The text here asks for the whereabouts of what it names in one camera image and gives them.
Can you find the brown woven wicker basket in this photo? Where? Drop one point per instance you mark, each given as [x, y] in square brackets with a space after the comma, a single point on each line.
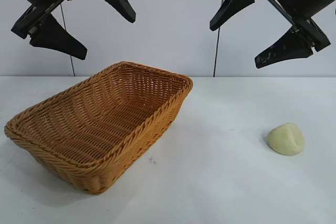
[105, 119]

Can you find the pale yellow egg yolk pastry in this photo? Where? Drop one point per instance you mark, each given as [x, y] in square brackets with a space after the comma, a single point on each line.
[284, 140]

